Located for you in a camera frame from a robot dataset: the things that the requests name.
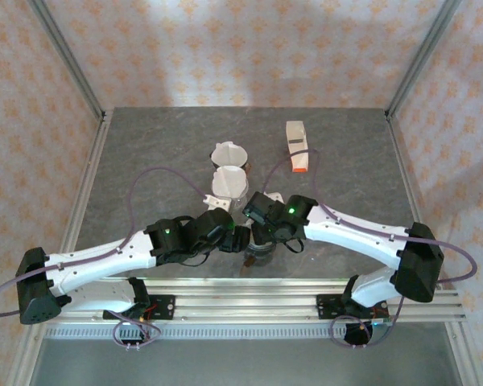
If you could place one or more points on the clear plastic flower-base dripper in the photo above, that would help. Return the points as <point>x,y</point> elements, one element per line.
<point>241,199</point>

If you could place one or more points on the white paper coffee filter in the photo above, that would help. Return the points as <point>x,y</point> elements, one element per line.
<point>227,154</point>
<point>229,183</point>

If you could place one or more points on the dark green plastic dripper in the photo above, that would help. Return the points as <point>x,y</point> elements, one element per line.
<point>247,166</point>

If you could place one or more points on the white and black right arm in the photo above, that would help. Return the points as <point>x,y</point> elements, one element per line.
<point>358,237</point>

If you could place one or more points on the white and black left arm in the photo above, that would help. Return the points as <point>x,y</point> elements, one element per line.
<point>104,257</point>

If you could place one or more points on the paper filter box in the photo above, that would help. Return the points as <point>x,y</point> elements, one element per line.
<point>298,154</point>

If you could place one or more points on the orange patterned white curtain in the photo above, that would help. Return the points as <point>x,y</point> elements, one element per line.
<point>241,40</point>

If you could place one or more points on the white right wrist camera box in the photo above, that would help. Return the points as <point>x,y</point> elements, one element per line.
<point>276,196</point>

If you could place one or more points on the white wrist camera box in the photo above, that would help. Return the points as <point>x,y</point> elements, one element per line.
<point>215,202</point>
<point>276,196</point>

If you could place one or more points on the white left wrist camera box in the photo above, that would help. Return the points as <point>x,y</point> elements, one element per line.
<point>215,202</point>

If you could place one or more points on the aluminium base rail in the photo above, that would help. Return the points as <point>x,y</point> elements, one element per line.
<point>241,301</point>

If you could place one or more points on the aluminium side rail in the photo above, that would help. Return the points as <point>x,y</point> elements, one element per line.
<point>400,153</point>
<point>97,140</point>

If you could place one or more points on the aluminium frame post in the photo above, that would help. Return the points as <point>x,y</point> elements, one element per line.
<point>420,60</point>
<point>68,60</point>

